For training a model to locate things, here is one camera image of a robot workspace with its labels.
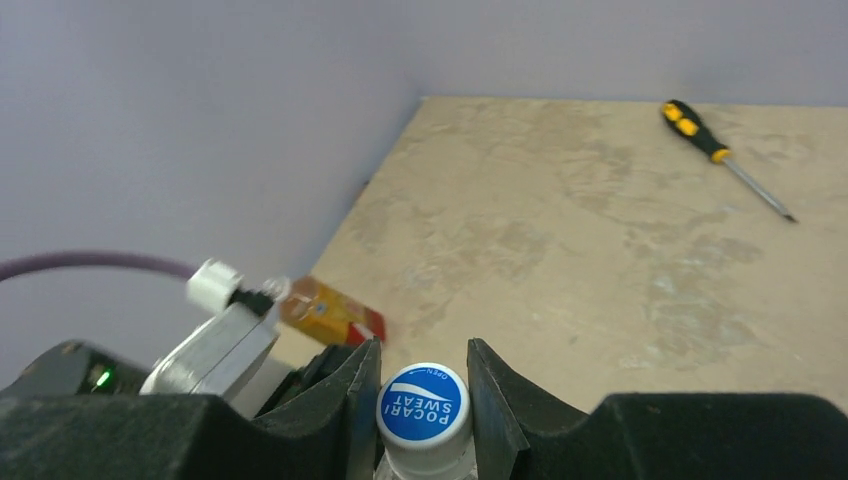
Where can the tea bottle with yellow-red label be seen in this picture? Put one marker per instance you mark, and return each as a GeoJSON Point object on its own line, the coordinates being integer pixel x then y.
{"type": "Point", "coordinates": [323, 313]}

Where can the yellow-black screwdriver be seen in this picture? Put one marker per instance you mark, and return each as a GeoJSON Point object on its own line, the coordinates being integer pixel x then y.
{"type": "Point", "coordinates": [687, 124]}

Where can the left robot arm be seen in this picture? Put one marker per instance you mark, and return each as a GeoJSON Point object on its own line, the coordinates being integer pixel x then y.
{"type": "Point", "coordinates": [76, 367]}

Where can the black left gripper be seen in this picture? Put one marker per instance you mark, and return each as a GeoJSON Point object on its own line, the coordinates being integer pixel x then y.
{"type": "Point", "coordinates": [297, 381]}

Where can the blue-white Pocari Sweat cap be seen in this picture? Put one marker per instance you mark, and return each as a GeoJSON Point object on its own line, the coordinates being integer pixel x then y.
{"type": "Point", "coordinates": [424, 418]}

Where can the clear plastic bottle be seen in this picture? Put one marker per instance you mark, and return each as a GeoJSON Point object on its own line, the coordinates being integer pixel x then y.
{"type": "Point", "coordinates": [387, 470]}

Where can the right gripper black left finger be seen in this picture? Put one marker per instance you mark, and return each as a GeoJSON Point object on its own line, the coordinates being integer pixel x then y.
{"type": "Point", "coordinates": [327, 432]}

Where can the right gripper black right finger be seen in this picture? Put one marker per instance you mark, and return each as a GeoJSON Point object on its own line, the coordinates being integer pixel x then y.
{"type": "Point", "coordinates": [521, 431]}

